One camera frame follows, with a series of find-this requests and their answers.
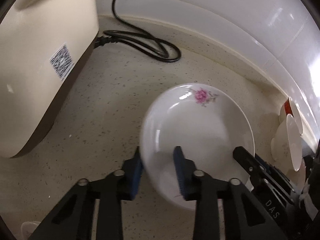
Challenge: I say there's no cream rice cooker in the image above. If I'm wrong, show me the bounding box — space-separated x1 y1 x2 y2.
0 0 99 158

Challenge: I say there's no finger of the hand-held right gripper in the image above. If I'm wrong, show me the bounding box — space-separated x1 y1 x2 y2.
232 146 265 188
255 155 295 203

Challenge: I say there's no small white floral plate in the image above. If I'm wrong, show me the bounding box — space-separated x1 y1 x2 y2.
139 83 256 212

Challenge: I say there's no white floral bowl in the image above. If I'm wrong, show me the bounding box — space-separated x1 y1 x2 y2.
271 114 303 172

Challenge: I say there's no black power cable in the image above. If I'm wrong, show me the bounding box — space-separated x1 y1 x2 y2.
94 0 181 63

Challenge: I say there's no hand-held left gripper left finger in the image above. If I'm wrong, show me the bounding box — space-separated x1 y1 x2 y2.
29 146 144 240

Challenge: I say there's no white bowl with red band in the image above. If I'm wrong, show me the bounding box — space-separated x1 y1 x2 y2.
279 97 304 135

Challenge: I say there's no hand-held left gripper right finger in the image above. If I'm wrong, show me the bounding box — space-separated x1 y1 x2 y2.
173 146 290 240

